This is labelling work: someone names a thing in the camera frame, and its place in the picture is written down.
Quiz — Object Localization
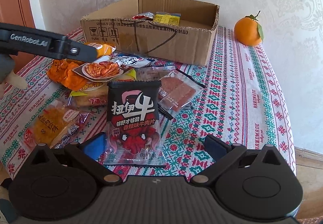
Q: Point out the clear packet golden pastry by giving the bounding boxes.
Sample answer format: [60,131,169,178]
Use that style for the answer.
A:
[22,100,92,150]

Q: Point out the black red beef jerky packet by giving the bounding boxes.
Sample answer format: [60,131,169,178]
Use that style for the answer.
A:
[104,80,166,167]

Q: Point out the orange wrapper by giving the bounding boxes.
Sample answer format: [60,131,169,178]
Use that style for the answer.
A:
[47,60,88,91]

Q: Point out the yellow toast slices packet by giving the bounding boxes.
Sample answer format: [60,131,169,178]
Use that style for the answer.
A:
[68,70,137,108]

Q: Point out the clear packet brown meat slices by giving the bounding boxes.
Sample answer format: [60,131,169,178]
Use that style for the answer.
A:
[158,69,205,117]

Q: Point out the white packet with food picture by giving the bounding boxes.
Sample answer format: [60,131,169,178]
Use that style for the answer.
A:
[72,53,155,82]

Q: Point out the yellow snack packet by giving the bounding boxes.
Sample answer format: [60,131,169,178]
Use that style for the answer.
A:
[153,12,181,26]

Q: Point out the brown wooden door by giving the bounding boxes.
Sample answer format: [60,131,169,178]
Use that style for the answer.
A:
[0,0,36,73]

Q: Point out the embroidered patterned tablecloth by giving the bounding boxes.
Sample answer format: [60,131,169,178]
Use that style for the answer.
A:
[1,27,296,178]

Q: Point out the yellow orange bread packet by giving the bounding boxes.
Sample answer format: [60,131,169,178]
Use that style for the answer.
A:
[85,42,116,58]

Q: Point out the clear packet dark brown cake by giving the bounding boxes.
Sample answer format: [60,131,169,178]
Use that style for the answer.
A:
[136,66,176,81]

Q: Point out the brown cardboard box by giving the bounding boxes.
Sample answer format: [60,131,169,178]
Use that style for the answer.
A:
[81,0,219,66]

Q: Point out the orange with green leaf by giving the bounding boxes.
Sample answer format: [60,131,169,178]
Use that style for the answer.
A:
[234,11,264,46]

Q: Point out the red silver small packet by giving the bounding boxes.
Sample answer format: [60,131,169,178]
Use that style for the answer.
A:
[132,12,155,21]

